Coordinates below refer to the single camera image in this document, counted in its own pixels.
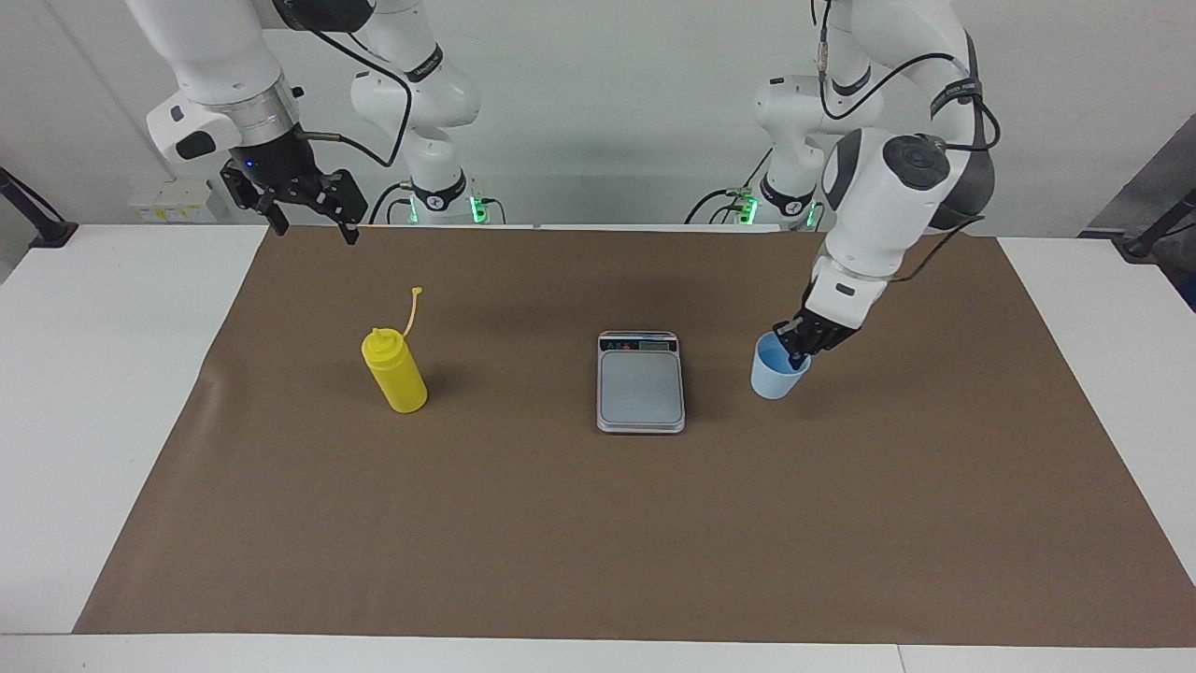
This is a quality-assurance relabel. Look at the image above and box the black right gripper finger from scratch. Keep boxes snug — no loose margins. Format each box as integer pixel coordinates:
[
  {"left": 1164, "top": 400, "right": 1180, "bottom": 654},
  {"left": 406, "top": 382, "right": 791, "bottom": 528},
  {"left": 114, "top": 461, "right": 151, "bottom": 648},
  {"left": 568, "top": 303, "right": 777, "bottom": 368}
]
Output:
[
  {"left": 221, "top": 168, "right": 289, "bottom": 236},
  {"left": 313, "top": 169, "right": 367, "bottom": 246}
]

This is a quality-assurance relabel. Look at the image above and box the light blue plastic cup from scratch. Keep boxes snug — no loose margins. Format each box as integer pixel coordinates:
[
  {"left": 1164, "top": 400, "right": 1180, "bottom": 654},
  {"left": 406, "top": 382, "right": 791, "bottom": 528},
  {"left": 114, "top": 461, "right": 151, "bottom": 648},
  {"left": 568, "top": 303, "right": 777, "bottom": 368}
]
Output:
[{"left": 751, "top": 331, "right": 812, "bottom": 401}]

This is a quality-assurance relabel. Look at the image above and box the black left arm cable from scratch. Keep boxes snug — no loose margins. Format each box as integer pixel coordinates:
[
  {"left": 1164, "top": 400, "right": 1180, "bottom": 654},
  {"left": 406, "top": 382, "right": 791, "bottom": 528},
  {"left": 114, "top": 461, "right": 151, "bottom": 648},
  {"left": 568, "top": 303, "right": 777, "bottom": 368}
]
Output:
[{"left": 811, "top": 0, "right": 1003, "bottom": 281}]

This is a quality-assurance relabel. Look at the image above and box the black camera stand clamp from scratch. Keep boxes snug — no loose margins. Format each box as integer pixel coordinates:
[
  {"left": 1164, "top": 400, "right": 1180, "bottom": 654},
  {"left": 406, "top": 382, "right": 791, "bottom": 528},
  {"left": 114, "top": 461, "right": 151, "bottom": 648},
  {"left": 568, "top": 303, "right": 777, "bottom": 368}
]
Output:
[
  {"left": 1112, "top": 187, "right": 1196, "bottom": 261},
  {"left": 0, "top": 166, "right": 79, "bottom": 249}
]

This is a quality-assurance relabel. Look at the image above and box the black base cable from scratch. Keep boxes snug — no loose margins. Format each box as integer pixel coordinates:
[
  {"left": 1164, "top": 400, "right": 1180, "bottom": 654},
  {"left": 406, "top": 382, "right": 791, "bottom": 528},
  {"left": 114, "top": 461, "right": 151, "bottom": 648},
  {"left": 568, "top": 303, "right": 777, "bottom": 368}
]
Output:
[
  {"left": 370, "top": 182, "right": 412, "bottom": 225},
  {"left": 685, "top": 187, "right": 748, "bottom": 225}
]

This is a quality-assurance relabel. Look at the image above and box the brown paper table mat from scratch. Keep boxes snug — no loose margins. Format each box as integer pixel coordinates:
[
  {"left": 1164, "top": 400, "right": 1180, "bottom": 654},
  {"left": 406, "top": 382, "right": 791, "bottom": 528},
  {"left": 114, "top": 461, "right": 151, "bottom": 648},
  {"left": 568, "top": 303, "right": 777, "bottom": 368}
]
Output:
[{"left": 73, "top": 224, "right": 1196, "bottom": 649}]

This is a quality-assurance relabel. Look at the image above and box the silver digital kitchen scale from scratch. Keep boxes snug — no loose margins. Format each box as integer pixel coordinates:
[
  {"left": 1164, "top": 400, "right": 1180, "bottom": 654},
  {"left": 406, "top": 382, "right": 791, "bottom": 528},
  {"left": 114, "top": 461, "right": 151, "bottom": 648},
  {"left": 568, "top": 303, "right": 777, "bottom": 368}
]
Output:
[{"left": 596, "top": 330, "right": 687, "bottom": 436}]

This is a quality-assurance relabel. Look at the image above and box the yellow squeeze bottle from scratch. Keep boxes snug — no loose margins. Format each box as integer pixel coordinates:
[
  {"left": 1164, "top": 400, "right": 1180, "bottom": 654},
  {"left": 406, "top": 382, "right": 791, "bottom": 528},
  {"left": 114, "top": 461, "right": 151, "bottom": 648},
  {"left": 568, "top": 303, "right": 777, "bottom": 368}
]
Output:
[{"left": 362, "top": 286, "right": 429, "bottom": 414}]

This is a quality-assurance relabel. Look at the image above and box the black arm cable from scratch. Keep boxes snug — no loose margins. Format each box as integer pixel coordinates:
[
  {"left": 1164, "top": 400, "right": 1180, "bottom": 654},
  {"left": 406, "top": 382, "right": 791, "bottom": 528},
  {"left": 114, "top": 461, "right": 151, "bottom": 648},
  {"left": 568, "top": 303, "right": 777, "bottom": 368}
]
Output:
[
  {"left": 811, "top": 0, "right": 1003, "bottom": 281},
  {"left": 297, "top": 23, "right": 414, "bottom": 169}
]

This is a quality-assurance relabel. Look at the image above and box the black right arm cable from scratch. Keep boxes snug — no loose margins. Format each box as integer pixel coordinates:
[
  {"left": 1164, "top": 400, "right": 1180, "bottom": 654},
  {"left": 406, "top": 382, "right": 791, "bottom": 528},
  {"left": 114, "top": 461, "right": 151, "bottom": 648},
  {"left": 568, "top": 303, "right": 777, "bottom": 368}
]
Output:
[{"left": 297, "top": 23, "right": 414, "bottom": 169}]

